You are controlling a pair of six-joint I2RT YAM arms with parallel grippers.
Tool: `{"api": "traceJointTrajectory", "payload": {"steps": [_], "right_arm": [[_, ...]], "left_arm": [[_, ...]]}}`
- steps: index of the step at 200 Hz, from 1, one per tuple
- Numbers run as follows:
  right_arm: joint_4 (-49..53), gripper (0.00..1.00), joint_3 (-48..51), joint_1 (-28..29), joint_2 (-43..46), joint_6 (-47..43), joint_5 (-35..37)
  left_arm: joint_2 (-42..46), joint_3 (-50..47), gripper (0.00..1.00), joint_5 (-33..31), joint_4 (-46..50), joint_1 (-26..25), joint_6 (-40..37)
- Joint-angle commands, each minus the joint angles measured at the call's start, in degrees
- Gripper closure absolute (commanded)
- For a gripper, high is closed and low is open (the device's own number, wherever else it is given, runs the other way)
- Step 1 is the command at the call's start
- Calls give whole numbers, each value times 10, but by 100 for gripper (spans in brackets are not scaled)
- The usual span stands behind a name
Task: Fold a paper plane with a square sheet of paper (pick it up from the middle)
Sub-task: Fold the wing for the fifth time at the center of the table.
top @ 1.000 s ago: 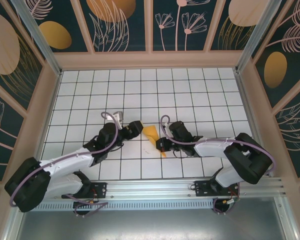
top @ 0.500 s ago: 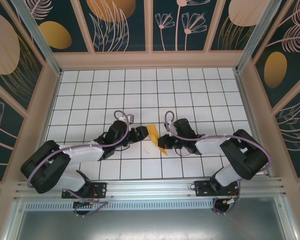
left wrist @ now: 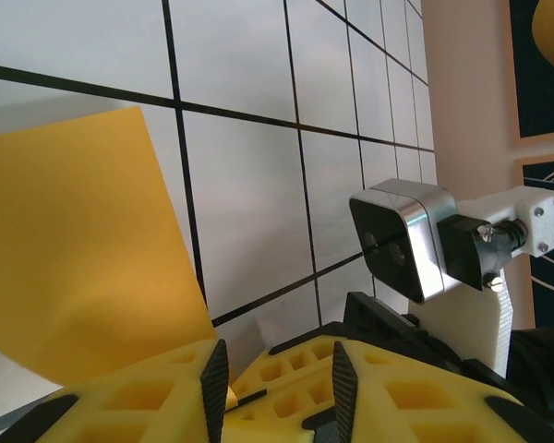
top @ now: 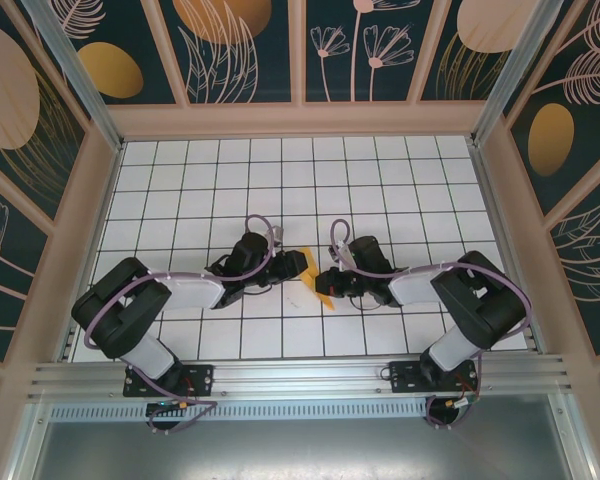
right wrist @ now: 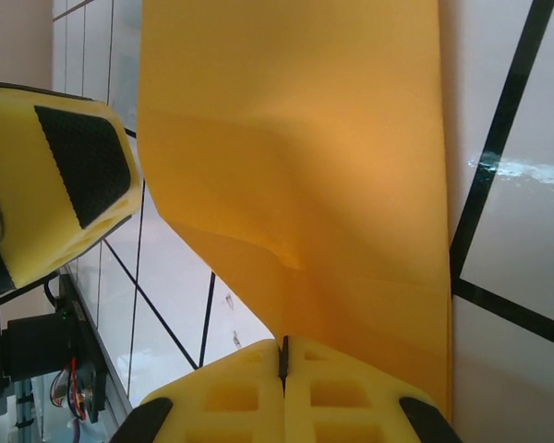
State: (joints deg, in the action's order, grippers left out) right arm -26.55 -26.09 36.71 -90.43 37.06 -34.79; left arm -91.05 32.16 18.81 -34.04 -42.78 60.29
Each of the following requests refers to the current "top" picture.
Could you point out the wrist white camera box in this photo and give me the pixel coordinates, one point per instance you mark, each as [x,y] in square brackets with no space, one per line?
[277,234]
[345,255]

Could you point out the grey metal sheet panel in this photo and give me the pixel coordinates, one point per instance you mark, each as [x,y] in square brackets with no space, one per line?
[300,450]

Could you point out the dark panel with gold fern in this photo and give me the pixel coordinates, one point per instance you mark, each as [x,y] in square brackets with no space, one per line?
[10,100]

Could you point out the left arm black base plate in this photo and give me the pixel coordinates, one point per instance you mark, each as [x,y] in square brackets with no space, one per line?
[200,380]

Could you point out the aluminium mounting rail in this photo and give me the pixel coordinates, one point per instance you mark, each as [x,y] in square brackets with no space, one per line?
[300,375]

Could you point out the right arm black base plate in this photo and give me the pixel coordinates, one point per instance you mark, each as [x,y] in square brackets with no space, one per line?
[405,377]

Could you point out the dark panel with fern and oval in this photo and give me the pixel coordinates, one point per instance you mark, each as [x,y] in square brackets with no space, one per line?
[580,150]

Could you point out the aluminium side rail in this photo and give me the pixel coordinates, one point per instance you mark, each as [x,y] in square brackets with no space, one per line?
[493,200]

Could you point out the aluminium corner post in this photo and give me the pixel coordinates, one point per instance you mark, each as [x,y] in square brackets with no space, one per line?
[82,80]
[515,75]

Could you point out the dark panel with beige circle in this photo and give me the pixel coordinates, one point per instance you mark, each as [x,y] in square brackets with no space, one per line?
[460,75]

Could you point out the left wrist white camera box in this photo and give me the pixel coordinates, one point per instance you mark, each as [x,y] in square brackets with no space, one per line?
[277,234]

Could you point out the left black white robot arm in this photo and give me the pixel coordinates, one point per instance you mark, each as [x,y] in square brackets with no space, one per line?
[120,310]

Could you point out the dark panel with pink leaves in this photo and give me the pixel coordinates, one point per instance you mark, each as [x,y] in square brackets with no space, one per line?
[590,270]

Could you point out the dark panel with single flower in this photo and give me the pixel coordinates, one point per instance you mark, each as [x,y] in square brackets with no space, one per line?
[5,280]

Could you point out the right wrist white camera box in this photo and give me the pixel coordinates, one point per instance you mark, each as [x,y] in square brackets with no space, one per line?
[345,255]

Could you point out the dark panel with flower drawings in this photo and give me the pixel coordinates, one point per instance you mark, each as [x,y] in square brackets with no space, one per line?
[380,30]

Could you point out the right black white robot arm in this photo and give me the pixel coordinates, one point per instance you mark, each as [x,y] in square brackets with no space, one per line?
[480,310]

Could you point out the dark panel with leaf drawings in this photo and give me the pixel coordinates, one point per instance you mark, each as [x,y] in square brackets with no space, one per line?
[220,75]

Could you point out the dark panel with orange oval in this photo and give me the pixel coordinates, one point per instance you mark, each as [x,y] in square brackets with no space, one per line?
[110,70]

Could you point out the yellow cloth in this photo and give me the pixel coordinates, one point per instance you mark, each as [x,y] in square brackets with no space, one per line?
[310,270]

